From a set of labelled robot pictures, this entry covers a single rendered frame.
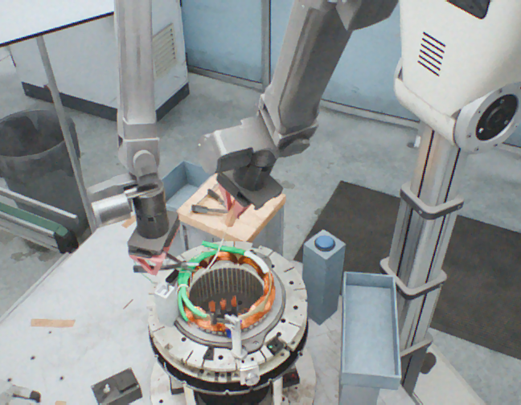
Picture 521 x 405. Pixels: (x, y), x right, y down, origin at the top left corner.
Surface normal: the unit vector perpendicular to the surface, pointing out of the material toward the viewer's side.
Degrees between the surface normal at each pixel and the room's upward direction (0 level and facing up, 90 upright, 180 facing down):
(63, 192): 93
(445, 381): 0
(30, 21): 83
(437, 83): 90
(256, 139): 36
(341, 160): 0
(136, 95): 66
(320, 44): 125
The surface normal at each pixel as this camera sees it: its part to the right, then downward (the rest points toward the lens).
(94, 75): -0.44, 0.61
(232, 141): 0.36, -0.32
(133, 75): 0.37, 0.30
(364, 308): 0.00, -0.74
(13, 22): 0.60, 0.44
